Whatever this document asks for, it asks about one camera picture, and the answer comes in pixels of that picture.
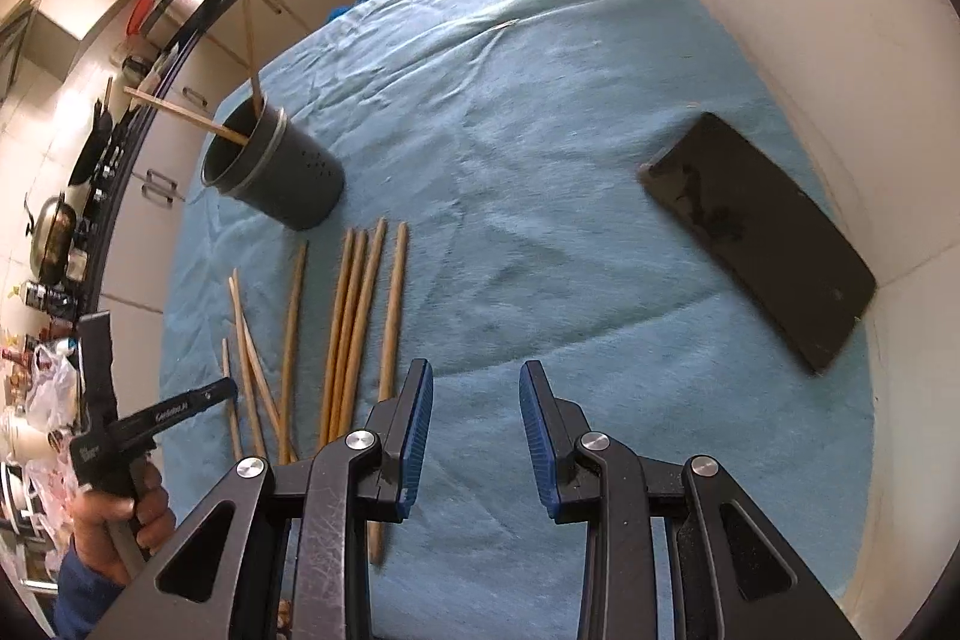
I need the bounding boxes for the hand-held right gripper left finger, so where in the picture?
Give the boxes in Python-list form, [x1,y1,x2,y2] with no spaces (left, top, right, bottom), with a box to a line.
[75,359,436,640]

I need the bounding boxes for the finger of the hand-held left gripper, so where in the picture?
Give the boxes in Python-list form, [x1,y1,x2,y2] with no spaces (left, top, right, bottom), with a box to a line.
[120,376,241,444]
[77,310,117,437]

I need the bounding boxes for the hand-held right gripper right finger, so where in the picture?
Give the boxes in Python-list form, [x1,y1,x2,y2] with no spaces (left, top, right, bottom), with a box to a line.
[519,359,863,640]

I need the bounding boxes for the bundle of wooden chopsticks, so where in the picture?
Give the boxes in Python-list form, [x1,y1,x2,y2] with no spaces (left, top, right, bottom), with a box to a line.
[220,217,389,465]

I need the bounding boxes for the wooden chopstick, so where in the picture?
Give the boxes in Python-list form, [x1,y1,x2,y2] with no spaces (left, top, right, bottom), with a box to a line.
[367,222,410,566]
[122,86,252,146]
[238,0,265,112]

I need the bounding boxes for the dark grey chopstick holder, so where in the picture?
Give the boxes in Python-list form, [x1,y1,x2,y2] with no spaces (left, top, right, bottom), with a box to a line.
[199,104,347,232]

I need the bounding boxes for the person's left forearm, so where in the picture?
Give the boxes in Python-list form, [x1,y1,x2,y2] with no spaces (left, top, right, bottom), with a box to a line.
[51,546,128,640]

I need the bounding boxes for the person's left hand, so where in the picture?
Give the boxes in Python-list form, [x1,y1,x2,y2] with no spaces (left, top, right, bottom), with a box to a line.
[71,462,179,587]

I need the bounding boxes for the white plastic bag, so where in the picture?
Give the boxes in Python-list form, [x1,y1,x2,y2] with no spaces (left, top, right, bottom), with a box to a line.
[26,344,80,431]

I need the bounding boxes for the dark sauce bottles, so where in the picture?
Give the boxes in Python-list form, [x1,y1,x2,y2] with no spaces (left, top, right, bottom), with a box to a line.
[22,280,80,319]

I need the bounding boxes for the wok with metal lid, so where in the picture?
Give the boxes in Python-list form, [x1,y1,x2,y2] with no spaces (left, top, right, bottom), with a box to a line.
[26,194,76,285]

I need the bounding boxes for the black frying pan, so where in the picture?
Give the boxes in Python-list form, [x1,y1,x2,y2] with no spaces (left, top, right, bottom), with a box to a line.
[67,100,113,187]

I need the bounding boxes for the blue towel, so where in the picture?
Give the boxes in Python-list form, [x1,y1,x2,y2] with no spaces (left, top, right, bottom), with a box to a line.
[154,0,878,640]

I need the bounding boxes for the black smartphone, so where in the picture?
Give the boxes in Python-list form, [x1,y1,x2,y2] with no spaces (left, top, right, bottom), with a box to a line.
[637,111,878,375]

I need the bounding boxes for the red plastic basket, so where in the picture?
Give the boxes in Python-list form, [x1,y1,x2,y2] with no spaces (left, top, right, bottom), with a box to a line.
[127,0,170,37]

